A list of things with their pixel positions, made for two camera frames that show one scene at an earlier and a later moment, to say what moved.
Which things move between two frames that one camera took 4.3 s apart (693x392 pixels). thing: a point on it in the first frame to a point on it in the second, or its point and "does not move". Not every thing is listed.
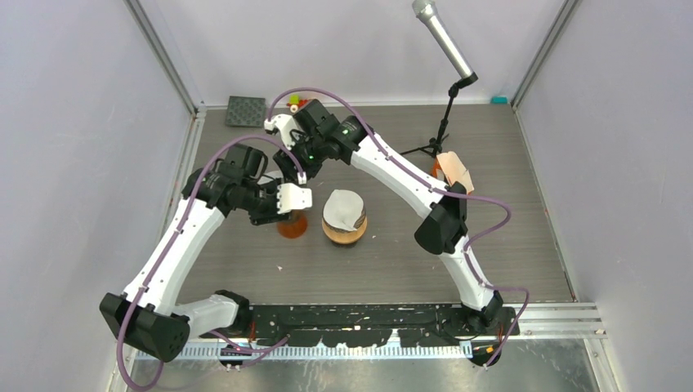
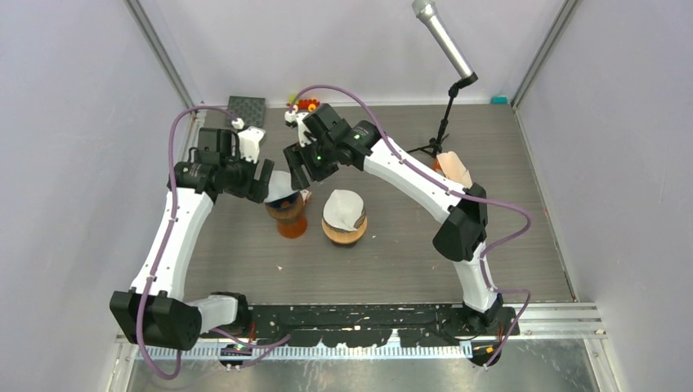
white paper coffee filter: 342,208 does not move
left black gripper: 271,215 to 256,189
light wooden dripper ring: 345,238 does not move
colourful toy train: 295,102 does not move
